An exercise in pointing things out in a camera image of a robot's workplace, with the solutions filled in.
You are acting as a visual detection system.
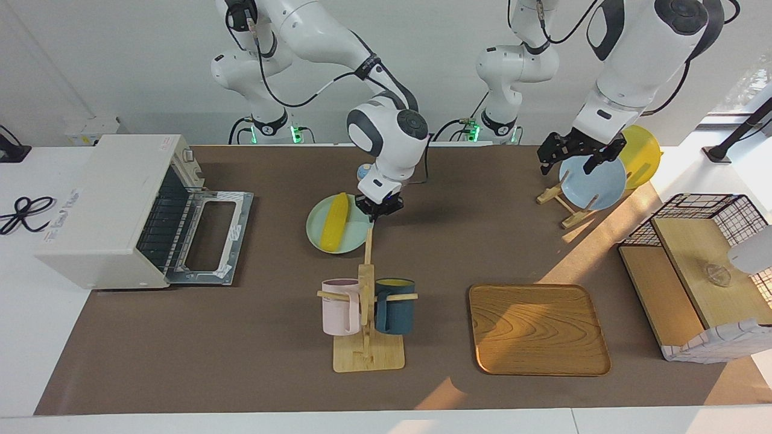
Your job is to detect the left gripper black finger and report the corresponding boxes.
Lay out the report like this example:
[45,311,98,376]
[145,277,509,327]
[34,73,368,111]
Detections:
[584,137,627,174]
[538,134,565,175]

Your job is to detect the mint green plate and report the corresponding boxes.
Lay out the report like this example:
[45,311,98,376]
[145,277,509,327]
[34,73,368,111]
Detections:
[306,194,375,255]

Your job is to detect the yellow corn cob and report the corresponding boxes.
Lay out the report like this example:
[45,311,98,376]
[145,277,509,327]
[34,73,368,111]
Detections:
[320,192,349,252]

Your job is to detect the toaster oven glass door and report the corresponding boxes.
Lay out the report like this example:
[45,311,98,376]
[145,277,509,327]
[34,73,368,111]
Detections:
[166,190,254,285]

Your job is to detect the white toaster oven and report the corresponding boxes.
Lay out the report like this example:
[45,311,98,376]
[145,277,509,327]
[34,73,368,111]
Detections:
[35,134,206,291]

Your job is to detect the light blue plate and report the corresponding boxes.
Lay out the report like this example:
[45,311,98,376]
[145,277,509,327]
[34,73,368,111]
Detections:
[558,151,628,212]

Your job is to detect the yellow plate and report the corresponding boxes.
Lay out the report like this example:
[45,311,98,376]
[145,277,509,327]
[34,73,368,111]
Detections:
[618,125,663,190]

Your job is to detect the wooden plate rack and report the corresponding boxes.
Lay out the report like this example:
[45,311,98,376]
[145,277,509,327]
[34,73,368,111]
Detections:
[537,178,604,230]

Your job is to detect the dark blue mug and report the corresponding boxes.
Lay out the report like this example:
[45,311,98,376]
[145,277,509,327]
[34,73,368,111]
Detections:
[374,278,416,336]

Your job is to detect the pink mug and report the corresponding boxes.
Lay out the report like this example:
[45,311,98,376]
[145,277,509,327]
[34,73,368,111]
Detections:
[321,278,361,336]

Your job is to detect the wooden two-step shelf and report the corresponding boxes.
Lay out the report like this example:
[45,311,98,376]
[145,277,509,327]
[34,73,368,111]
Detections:
[619,216,772,350]

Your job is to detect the wooden mug tree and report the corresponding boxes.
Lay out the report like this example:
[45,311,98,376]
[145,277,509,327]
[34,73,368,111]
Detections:
[317,228,419,373]

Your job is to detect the small clear glass piece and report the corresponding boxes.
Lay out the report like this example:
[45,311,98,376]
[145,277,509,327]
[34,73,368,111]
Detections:
[703,263,732,288]

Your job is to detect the white rounded device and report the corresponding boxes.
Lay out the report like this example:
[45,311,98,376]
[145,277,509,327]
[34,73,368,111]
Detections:
[727,225,772,275]

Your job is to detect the wooden serving tray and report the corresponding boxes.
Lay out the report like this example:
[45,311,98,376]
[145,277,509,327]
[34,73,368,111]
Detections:
[469,283,612,377]

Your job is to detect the brown table mat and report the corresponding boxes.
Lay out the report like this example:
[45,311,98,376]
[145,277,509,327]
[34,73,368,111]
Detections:
[34,145,739,417]

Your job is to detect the white checked cloth liner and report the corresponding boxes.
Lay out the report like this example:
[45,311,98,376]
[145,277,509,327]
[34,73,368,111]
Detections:
[660,318,772,363]

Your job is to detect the white power strip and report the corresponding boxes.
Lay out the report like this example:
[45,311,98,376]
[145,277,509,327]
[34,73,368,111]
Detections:
[63,118,121,146]

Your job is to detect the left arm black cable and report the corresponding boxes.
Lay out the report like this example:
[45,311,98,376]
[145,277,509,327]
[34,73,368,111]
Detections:
[510,0,739,115]

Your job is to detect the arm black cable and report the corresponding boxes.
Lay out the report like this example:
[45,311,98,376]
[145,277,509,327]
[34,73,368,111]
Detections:
[226,0,387,109]
[510,0,739,115]

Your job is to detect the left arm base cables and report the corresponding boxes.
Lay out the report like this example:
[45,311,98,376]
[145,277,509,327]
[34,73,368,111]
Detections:
[433,90,522,144]

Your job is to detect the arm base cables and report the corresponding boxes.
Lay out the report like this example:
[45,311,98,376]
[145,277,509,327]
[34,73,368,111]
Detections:
[228,116,314,145]
[433,90,522,144]

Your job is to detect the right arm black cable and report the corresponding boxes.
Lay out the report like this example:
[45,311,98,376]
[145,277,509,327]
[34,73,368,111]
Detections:
[226,0,387,109]

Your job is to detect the black wire basket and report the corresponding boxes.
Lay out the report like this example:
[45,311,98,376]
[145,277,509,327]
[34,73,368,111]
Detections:
[621,193,772,302]

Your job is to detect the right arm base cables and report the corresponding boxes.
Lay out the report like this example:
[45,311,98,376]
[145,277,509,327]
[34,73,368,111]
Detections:
[228,116,314,145]

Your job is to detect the black coiled cable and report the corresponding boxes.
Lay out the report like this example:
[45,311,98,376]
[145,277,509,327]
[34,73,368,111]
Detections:
[0,196,56,236]

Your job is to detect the black clamp mount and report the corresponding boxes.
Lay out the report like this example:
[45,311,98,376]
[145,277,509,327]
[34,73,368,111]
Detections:
[0,125,32,163]

